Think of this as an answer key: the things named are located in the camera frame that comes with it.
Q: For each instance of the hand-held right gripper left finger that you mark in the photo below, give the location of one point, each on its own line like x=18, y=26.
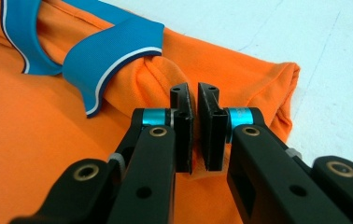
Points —
x=152, y=161

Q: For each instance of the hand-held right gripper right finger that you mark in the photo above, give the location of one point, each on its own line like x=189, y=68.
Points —
x=258, y=174

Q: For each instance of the orange polo shirt blue collar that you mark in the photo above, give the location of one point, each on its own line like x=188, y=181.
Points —
x=40, y=130

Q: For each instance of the white table mat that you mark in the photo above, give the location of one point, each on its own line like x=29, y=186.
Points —
x=289, y=31

